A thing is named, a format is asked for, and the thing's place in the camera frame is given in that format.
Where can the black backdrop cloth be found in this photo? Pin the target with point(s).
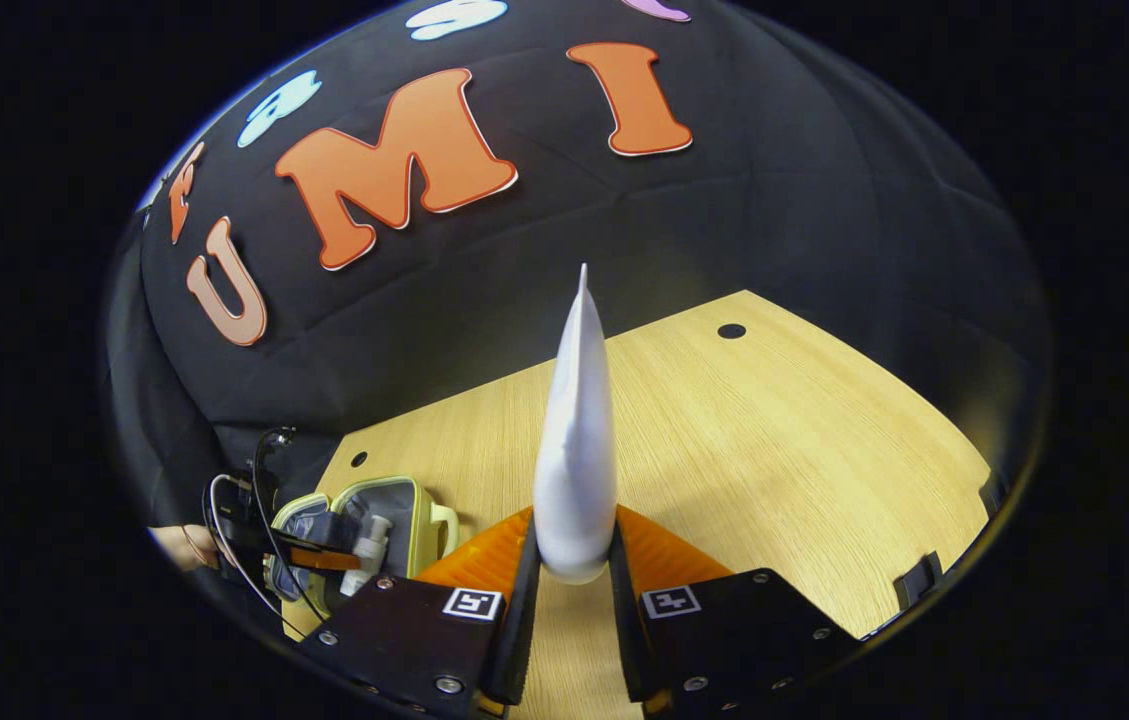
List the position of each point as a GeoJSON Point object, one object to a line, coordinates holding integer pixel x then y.
{"type": "Point", "coordinates": [724, 200]}

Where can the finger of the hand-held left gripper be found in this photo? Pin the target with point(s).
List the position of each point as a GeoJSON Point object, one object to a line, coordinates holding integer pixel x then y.
{"type": "Point", "coordinates": [319, 558]}

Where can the small yellow suitcase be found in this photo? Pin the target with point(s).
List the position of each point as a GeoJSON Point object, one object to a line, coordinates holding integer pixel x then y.
{"type": "Point", "coordinates": [414, 530]}

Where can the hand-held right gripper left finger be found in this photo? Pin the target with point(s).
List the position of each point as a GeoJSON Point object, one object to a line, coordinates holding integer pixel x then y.
{"type": "Point", "coordinates": [514, 620]}

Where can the black table edge bracket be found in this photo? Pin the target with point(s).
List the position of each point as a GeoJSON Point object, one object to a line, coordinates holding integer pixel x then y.
{"type": "Point", "coordinates": [994, 492]}
{"type": "Point", "coordinates": [919, 580]}

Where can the white pump bottle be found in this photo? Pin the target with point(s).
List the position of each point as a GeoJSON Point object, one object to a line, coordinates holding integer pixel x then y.
{"type": "Point", "coordinates": [366, 555]}

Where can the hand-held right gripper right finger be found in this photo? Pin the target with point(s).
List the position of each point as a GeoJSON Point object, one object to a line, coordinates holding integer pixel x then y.
{"type": "Point", "coordinates": [627, 630]}

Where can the white squeeze tube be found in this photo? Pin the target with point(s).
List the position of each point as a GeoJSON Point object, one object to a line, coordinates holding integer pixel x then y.
{"type": "Point", "coordinates": [576, 470]}

